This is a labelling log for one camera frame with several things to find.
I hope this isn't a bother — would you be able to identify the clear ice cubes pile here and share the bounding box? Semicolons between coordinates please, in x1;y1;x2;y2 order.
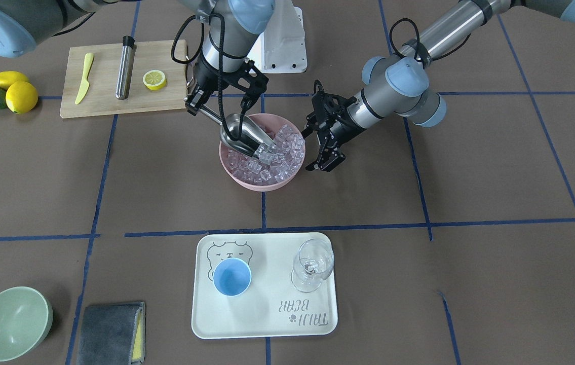
222;124;305;186

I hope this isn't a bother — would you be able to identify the metal cylinder tool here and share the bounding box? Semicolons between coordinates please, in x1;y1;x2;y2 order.
115;35;135;101

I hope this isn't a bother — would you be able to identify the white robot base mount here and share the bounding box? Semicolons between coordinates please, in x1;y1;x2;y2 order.
247;1;308;74

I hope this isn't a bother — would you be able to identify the blue tape line lengthwise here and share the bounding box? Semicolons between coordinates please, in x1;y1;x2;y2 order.
260;94;272;364

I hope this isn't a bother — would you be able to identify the yellow plastic knife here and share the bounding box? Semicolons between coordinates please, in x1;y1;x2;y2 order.
74;53;95;105

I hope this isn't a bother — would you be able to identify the lemon half slice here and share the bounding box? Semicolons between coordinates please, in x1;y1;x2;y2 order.
142;69;167;91

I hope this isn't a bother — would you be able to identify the yellow lemon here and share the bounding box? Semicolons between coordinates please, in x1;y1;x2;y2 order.
6;81;39;114
0;70;30;90

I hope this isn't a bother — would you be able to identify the pink bowl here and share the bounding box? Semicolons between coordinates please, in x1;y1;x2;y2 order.
219;113;305;192

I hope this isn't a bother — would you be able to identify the metal ice scoop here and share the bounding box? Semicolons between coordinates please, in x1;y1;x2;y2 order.
200;106;276;163

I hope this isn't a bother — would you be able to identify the cream serving tray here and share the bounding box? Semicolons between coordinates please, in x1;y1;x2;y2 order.
191;232;338;339

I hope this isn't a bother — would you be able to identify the yellow lemon upper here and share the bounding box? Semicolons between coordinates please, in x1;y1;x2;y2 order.
0;70;30;90

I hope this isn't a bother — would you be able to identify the blue tape line crosswise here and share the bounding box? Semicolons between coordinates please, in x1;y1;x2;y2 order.
0;217;575;242

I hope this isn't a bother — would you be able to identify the wooden cutting board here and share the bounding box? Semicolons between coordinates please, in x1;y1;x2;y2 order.
60;40;187;118

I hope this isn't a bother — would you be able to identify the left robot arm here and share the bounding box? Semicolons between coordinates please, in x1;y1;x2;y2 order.
302;1;575;172

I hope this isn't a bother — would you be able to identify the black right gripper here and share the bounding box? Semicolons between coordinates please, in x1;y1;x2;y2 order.
184;55;269;122

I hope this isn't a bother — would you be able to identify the grey yellow sponge cloth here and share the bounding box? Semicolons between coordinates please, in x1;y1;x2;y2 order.
76;301;146;364

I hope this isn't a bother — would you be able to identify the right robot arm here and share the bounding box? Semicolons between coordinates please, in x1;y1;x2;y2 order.
0;1;276;115

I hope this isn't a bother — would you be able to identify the clear wine glass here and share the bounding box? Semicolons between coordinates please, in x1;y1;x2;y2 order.
290;239;334;293

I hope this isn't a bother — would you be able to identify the blue plastic cup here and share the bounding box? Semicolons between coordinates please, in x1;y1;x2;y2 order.
213;258;252;297

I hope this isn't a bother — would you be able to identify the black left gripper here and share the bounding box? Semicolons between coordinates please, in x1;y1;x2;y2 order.
301;80;366;172

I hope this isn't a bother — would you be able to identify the green bowl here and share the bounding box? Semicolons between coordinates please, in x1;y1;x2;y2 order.
0;286;53;362

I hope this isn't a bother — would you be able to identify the yellow lemon lower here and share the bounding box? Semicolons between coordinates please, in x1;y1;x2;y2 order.
6;81;39;114

